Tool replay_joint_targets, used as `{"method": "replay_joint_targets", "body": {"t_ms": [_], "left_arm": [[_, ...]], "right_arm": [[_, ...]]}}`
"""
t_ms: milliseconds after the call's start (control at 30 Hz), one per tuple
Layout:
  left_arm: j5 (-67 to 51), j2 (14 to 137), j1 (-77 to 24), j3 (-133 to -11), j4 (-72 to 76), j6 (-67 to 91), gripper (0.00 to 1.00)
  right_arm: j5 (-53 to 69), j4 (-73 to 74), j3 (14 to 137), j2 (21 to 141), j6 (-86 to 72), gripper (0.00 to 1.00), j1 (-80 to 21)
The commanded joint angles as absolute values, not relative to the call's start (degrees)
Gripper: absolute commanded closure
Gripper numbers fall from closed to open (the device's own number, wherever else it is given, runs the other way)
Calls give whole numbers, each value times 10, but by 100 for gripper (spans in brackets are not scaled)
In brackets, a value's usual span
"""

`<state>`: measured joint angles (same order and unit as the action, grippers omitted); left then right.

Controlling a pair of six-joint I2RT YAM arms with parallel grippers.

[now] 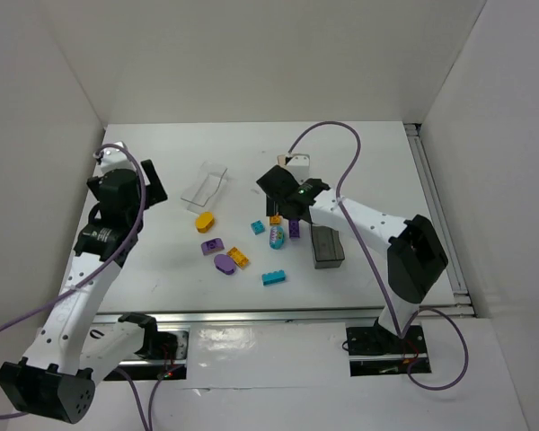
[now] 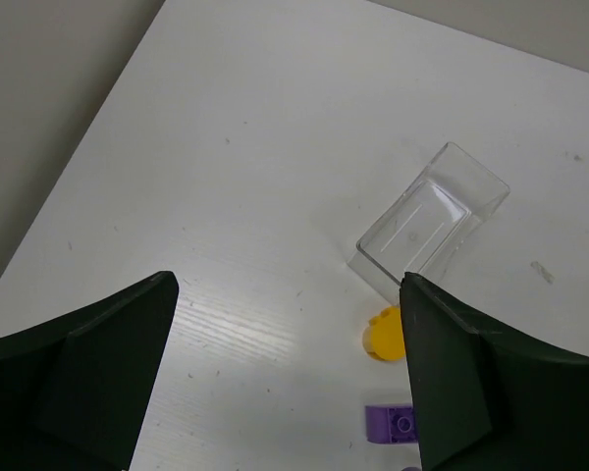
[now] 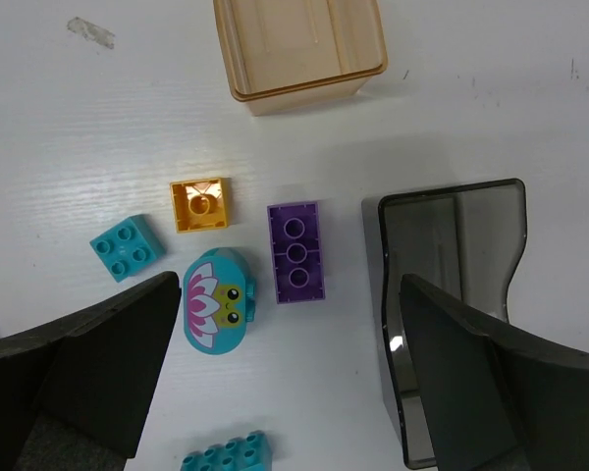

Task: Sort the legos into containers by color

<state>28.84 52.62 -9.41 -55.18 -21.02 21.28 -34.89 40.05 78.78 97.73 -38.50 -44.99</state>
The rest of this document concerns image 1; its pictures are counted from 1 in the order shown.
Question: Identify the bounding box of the aluminium rail right side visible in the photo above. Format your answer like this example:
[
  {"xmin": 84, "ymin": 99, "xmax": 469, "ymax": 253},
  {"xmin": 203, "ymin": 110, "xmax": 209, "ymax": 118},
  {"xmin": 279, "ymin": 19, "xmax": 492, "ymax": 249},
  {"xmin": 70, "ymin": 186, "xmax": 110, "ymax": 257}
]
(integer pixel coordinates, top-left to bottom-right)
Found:
[{"xmin": 403, "ymin": 123, "xmax": 476, "ymax": 317}]

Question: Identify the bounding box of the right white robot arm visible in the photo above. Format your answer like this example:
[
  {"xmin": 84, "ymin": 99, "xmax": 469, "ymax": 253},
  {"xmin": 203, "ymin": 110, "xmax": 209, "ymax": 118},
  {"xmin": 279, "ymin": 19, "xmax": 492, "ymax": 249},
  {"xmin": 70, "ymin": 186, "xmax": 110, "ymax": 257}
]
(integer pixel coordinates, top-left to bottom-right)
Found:
[{"xmin": 257, "ymin": 165, "xmax": 449, "ymax": 339}]

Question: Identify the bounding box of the yellow rectangular lego brick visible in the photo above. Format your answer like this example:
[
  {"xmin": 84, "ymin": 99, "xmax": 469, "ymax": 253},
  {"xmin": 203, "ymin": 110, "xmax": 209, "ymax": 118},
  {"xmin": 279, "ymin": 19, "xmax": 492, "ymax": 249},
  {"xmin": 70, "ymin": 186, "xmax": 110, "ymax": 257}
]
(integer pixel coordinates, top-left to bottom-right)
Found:
[{"xmin": 226, "ymin": 247, "xmax": 250, "ymax": 269}]

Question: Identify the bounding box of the small teal lego brick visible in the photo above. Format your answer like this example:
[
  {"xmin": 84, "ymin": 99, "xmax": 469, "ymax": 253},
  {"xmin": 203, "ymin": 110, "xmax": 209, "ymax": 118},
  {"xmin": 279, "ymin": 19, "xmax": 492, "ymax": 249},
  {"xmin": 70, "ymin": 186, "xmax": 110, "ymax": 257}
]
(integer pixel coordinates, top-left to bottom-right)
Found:
[{"xmin": 251, "ymin": 220, "xmax": 266, "ymax": 235}]

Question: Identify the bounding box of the purple oval lego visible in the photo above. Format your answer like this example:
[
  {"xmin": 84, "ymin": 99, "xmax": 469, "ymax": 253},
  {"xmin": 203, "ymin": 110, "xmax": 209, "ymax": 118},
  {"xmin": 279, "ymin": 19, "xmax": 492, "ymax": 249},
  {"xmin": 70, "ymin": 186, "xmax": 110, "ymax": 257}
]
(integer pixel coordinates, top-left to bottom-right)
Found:
[{"xmin": 214, "ymin": 254, "xmax": 236, "ymax": 275}]

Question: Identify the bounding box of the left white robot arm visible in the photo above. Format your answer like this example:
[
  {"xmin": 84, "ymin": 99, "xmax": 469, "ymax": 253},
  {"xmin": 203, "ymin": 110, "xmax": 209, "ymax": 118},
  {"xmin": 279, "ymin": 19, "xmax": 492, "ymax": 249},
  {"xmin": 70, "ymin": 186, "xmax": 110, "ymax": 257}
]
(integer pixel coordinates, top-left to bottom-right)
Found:
[{"xmin": 0, "ymin": 160, "xmax": 178, "ymax": 424}]

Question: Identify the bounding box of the long teal lego brick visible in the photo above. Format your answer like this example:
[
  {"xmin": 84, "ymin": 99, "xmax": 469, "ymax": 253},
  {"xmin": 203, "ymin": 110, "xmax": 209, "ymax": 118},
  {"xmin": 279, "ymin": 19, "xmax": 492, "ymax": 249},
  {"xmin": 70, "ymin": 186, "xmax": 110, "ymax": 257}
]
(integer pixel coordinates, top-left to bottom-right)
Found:
[{"xmin": 261, "ymin": 270, "xmax": 287, "ymax": 286}]

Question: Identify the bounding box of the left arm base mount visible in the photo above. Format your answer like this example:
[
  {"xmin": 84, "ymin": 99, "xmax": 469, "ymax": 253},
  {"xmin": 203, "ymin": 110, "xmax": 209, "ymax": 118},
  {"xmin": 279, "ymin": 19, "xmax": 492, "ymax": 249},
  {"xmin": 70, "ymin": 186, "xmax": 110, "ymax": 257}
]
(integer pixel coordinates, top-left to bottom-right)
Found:
[{"xmin": 118, "ymin": 330, "xmax": 190, "ymax": 381}]

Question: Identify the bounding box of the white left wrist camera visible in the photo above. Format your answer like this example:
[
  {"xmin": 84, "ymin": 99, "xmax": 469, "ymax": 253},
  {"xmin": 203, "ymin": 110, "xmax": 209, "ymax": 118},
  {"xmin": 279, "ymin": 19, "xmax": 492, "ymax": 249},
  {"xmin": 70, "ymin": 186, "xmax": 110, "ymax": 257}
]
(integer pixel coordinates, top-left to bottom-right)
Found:
[{"xmin": 94, "ymin": 141, "xmax": 134, "ymax": 174}]

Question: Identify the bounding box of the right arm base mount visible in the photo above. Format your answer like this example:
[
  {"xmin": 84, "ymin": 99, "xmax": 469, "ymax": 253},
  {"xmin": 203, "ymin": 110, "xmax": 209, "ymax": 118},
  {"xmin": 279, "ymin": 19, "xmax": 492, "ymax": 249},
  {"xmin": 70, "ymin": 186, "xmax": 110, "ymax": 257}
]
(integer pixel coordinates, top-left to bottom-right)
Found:
[{"xmin": 341, "ymin": 324, "xmax": 431, "ymax": 377}]

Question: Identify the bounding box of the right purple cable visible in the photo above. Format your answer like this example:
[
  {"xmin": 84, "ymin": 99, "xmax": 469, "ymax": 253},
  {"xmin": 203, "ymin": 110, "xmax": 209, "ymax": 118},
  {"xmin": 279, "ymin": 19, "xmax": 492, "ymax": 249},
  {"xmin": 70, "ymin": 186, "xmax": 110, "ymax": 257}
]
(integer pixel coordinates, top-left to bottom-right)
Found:
[{"xmin": 287, "ymin": 120, "xmax": 470, "ymax": 391}]

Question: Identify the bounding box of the aluminium rail front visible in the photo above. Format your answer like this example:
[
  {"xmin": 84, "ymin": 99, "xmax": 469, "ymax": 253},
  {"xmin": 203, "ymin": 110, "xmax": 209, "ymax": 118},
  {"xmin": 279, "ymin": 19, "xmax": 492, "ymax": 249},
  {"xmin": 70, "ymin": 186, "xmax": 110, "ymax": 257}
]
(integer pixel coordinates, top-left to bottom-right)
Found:
[{"xmin": 89, "ymin": 305, "xmax": 387, "ymax": 326}]

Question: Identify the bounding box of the dark grey plastic container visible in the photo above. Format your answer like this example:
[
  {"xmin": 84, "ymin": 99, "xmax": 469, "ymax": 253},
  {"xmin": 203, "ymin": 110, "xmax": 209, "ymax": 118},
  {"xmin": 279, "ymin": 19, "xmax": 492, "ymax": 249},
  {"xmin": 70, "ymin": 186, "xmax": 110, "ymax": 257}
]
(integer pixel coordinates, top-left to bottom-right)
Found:
[{"xmin": 310, "ymin": 224, "xmax": 345, "ymax": 269}]

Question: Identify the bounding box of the small yellow lego brick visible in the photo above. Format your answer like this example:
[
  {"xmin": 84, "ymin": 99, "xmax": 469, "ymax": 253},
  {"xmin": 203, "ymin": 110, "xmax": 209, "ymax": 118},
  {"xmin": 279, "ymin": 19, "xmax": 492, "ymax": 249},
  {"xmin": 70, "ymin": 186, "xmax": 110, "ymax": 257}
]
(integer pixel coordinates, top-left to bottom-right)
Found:
[{"xmin": 269, "ymin": 215, "xmax": 281, "ymax": 226}]

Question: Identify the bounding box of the clear plastic container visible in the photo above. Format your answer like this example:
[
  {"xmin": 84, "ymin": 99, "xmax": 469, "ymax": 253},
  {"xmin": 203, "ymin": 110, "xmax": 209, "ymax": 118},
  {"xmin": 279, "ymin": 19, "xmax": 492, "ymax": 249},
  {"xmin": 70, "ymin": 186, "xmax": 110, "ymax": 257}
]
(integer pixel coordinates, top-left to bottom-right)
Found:
[{"xmin": 181, "ymin": 162, "xmax": 227, "ymax": 215}]

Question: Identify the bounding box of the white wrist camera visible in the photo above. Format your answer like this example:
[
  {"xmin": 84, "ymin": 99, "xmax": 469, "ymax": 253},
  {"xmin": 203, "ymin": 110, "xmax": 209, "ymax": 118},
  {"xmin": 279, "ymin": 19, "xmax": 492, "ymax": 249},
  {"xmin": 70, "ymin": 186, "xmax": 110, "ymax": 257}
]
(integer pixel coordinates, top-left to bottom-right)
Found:
[
  {"xmin": 283, "ymin": 153, "xmax": 312, "ymax": 180},
  {"xmin": 94, "ymin": 141, "xmax": 134, "ymax": 174}
]

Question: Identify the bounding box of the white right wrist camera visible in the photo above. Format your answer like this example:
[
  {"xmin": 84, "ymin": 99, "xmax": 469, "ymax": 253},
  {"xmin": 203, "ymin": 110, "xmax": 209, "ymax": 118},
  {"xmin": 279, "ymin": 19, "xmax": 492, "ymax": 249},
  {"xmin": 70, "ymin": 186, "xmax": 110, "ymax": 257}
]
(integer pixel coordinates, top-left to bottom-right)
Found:
[{"xmin": 283, "ymin": 153, "xmax": 312, "ymax": 180}]

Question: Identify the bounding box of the purple sloped lego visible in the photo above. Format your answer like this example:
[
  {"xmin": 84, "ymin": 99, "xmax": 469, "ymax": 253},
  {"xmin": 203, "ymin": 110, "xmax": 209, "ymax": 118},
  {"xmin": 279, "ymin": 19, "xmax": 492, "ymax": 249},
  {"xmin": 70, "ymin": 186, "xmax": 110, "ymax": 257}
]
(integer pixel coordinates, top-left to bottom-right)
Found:
[{"xmin": 200, "ymin": 238, "xmax": 225, "ymax": 256}]

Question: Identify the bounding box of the amber plastic container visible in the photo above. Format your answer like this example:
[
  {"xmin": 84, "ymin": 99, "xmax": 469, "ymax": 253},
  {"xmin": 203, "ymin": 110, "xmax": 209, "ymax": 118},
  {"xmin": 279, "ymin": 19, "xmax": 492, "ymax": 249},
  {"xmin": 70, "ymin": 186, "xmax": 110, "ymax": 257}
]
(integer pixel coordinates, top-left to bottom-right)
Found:
[{"xmin": 276, "ymin": 152, "xmax": 312, "ymax": 179}]

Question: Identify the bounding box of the aluminium rail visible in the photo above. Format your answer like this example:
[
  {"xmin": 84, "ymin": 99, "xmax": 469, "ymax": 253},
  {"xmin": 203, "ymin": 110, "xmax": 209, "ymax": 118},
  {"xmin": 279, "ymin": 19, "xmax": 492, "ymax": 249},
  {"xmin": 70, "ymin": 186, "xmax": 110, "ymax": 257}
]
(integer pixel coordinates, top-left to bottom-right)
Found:
[
  {"xmin": 403, "ymin": 123, "xmax": 476, "ymax": 317},
  {"xmin": 89, "ymin": 305, "xmax": 387, "ymax": 326}
]

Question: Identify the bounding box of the yellow oval lego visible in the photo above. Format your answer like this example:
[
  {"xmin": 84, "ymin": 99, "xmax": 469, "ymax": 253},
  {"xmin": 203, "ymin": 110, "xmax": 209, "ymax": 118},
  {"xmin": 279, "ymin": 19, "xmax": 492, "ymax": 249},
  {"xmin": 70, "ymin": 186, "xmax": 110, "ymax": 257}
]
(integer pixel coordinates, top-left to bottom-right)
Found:
[{"xmin": 195, "ymin": 212, "xmax": 216, "ymax": 233}]

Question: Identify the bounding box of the teal oval flower lego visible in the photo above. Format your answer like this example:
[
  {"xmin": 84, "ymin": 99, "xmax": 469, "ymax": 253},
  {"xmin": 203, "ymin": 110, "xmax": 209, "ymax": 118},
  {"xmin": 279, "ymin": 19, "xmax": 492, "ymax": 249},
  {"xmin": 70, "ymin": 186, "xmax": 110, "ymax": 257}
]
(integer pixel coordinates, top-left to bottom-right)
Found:
[{"xmin": 269, "ymin": 225, "xmax": 286, "ymax": 250}]

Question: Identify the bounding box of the purple rectangular lego brick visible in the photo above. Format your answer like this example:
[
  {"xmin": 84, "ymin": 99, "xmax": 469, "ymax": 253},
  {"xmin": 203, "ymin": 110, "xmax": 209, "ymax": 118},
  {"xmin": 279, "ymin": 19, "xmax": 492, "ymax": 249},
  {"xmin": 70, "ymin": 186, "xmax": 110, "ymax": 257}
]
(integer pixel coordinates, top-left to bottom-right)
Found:
[{"xmin": 288, "ymin": 220, "xmax": 300, "ymax": 239}]

